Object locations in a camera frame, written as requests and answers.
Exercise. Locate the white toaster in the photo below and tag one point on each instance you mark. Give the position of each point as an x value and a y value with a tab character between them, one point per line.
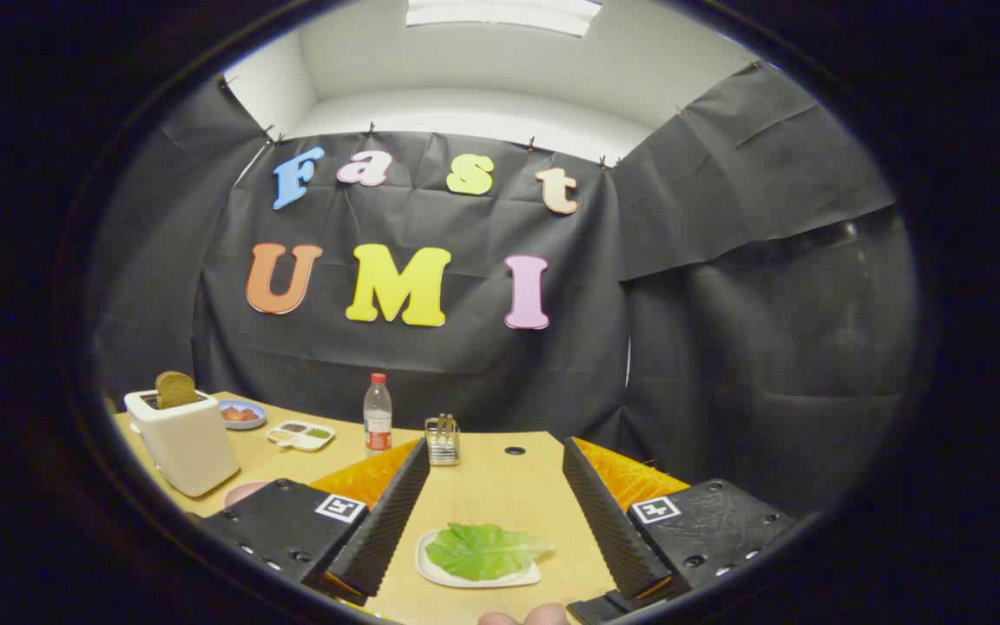
192	447

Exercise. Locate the ceiling light panel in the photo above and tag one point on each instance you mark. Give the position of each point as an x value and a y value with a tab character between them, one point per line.
504	13

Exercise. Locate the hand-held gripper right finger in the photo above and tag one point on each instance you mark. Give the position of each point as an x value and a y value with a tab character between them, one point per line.
608	529

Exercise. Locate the clear water bottle red cap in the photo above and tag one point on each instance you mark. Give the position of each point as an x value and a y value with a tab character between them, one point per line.
378	421

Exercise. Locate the green lettuce leaf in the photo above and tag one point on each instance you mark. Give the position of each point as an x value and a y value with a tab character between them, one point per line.
483	551

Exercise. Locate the blue plate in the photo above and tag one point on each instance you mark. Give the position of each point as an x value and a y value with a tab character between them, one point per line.
244	424

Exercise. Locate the white rectangular plate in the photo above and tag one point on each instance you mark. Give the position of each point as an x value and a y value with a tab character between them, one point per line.
430	569

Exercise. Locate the sliced red brown food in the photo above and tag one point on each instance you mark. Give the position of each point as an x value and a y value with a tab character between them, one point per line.
240	414

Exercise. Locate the brown bread slice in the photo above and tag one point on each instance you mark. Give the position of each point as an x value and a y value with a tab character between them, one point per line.
176	391

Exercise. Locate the white divided condiment tray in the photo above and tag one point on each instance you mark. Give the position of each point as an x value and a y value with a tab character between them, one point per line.
300	435

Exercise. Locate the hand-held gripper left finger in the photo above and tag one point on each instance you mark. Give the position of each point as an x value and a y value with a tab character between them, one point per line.
383	529

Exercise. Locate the pink round plate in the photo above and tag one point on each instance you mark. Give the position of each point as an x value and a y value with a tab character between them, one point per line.
240	495

